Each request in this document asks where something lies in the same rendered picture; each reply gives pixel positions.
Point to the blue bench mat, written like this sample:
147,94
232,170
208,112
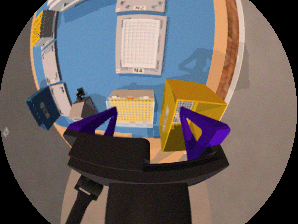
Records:
85,41

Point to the dark blue open-top bin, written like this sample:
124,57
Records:
43,104

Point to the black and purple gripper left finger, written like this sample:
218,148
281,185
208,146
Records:
89,124

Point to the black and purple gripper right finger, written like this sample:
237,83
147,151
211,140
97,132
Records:
213,132

